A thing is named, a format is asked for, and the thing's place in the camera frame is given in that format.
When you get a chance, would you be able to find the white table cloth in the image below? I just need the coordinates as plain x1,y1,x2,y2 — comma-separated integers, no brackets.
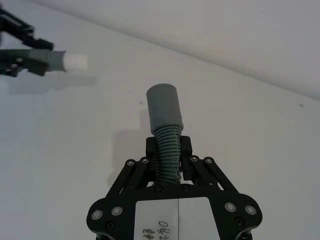
0,0,320,240

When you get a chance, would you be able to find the grey corrugated hose with cuff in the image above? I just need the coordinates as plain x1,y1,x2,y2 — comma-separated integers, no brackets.
145,83,185,186

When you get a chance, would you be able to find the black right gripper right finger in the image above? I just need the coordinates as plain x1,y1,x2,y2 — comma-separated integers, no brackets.
179,135,264,224

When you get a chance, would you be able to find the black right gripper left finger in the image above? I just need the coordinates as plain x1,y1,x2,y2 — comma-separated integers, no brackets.
86,136,161,224

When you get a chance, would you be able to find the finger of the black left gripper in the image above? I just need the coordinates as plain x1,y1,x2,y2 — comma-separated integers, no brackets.
0,8,55,50
0,56,49,78

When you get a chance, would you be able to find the white curtain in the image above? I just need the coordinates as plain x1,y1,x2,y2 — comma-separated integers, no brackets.
32,0,320,101

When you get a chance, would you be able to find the grey tube with white tip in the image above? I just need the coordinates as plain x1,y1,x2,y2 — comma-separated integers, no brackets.
0,48,89,73

